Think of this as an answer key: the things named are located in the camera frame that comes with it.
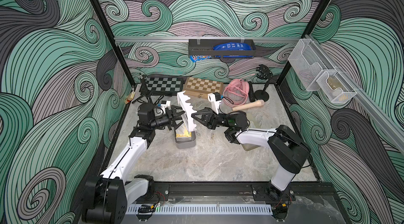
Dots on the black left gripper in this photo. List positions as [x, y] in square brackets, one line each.
[171, 114]

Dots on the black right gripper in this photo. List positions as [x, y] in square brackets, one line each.
[214, 120]

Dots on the yellow tissue paper pack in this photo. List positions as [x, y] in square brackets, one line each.
[183, 134]

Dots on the white tissue box lid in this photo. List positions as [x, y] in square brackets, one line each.
[184, 101]

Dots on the grey tissue box base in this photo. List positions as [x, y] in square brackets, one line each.
[184, 143]

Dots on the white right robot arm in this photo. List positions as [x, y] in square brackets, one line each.
[289, 149]

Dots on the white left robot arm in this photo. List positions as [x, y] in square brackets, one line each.
[108, 195]

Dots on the wooden chessboard box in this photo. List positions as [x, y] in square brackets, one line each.
[200, 88]

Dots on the black green chessboard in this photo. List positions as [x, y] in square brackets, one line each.
[167, 86]

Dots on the pink mesh food cover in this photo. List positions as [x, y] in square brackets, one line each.
[236, 93]

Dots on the black tripod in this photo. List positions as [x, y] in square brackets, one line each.
[146, 94]

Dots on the black remote control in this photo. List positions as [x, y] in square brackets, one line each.
[251, 94]

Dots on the wooden pestle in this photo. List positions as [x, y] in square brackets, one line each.
[258, 103]

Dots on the blue plastic package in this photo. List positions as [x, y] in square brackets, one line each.
[233, 47]

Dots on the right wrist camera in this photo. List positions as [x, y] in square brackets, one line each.
[215, 100]

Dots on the black wall shelf basket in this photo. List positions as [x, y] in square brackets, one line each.
[204, 47]

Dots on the white slotted cable duct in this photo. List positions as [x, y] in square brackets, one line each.
[214, 209]

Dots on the clear wall bin large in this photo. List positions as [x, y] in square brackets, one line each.
[307, 64]

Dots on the clear wall bin small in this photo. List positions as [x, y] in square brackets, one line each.
[336, 87]

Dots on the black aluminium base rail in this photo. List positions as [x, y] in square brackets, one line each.
[259, 191]

